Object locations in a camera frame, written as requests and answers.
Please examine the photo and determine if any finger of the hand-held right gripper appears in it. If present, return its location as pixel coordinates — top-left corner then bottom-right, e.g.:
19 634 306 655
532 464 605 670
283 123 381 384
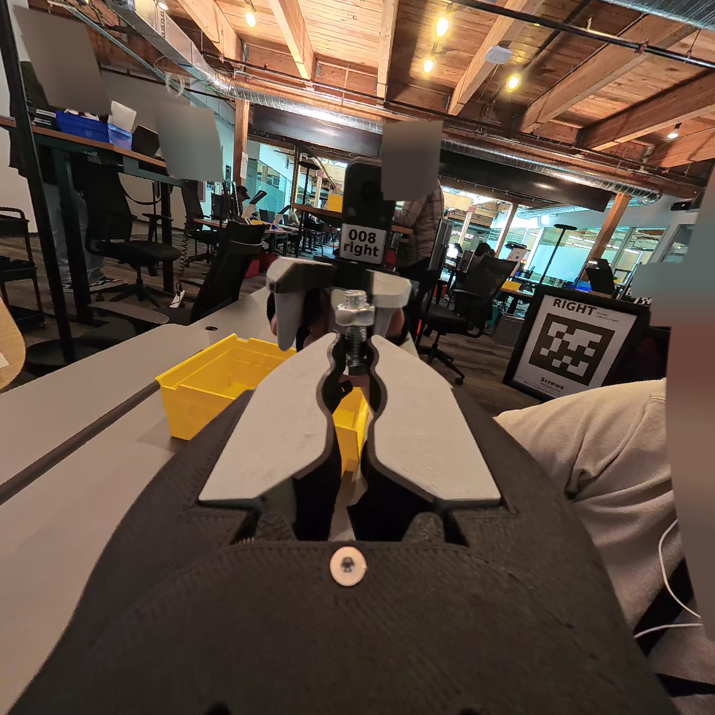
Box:
365 270 414 337
266 256 337 352

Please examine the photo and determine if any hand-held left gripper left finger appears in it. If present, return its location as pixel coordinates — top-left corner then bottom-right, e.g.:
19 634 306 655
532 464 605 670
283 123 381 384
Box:
198 333 339 512

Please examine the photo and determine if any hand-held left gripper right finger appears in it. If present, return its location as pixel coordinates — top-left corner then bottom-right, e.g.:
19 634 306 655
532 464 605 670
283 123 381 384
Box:
364 334 502 514

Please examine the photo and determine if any silver hex bolt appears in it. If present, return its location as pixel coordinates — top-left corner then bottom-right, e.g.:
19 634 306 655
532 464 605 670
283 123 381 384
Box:
334 289 376 376

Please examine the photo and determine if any yellow plastic bin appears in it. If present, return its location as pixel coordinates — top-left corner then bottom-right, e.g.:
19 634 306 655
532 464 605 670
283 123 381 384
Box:
155 333 371 474

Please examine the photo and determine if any person's right hand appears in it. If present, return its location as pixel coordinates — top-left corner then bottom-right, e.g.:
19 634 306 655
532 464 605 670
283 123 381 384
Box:
302 290 339 348

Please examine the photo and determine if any black office chair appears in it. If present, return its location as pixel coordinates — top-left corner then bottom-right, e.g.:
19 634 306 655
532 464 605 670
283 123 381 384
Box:
168 219 268 326
84 159 182 307
416 256 517 386

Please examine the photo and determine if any framed checkered marker sign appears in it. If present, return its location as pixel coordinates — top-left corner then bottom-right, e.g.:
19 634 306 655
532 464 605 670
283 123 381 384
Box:
502 286 652 404

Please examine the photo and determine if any person's beige shirt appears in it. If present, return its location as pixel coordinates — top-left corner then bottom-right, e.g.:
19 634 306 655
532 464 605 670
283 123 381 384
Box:
494 378 678 632

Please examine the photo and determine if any black floor lamp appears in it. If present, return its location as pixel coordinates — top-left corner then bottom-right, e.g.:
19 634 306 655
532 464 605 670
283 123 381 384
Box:
550 223 580 291

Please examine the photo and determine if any dark blue storage crate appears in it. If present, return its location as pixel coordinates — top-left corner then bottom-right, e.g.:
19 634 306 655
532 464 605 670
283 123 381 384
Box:
56 110 110 143

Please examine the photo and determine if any tall wooden standing desk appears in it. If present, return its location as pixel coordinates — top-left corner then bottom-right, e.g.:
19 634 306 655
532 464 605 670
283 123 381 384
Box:
0 114 188 330

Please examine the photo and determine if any round silver air duct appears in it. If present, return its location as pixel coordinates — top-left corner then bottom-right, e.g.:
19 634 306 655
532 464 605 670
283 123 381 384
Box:
207 73 665 204

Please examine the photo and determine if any rectangular metal duct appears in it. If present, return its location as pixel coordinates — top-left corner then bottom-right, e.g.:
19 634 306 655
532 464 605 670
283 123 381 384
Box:
106 0 224 96

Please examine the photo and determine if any thin white cable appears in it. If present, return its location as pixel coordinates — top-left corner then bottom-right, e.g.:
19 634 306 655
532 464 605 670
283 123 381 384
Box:
633 517 706 639

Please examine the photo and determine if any black strap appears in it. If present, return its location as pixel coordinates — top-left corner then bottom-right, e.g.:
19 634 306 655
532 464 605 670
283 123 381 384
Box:
634 559 705 654

